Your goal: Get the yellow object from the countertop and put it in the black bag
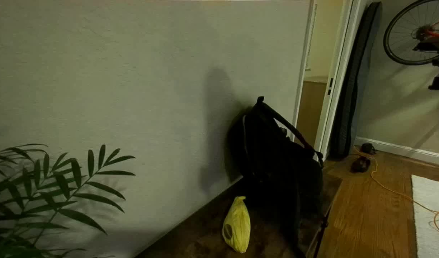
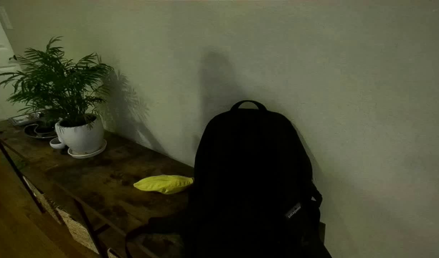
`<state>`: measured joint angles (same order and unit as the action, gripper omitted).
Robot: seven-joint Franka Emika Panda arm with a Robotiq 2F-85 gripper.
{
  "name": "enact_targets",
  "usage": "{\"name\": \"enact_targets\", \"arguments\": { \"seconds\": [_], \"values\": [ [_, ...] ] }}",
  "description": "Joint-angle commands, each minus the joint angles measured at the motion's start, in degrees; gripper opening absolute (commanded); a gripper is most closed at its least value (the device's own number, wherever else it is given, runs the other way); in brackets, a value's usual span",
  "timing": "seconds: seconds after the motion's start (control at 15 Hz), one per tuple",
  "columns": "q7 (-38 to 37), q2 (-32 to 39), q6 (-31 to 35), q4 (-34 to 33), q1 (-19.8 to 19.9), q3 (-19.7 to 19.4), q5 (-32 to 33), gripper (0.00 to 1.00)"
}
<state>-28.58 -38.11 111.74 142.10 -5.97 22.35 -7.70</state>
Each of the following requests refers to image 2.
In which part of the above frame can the rustic wooden console table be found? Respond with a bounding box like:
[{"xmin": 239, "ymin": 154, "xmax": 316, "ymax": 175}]
[{"xmin": 0, "ymin": 121, "xmax": 193, "ymax": 258}]

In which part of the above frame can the white ceramic plant pot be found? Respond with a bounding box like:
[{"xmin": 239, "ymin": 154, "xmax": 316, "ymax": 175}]
[{"xmin": 56, "ymin": 115, "xmax": 104, "ymax": 154}]

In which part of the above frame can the green potted palm plant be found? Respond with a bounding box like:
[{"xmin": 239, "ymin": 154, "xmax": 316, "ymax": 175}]
[{"xmin": 0, "ymin": 38, "xmax": 111, "ymax": 126}]

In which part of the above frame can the dark round tray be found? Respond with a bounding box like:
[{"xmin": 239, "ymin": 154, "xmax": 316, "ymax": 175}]
[{"xmin": 23, "ymin": 124, "xmax": 56, "ymax": 141}]

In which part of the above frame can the white pot saucer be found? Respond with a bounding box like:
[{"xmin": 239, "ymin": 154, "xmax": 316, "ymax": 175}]
[{"xmin": 68, "ymin": 139, "xmax": 108, "ymax": 159}]

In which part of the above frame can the small white dish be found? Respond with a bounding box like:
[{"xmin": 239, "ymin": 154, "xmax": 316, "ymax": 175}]
[{"xmin": 49, "ymin": 138, "xmax": 66, "ymax": 151}]

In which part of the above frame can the yellow zippered pouch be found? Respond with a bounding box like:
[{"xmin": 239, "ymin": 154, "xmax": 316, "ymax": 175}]
[{"xmin": 134, "ymin": 175, "xmax": 194, "ymax": 195}]

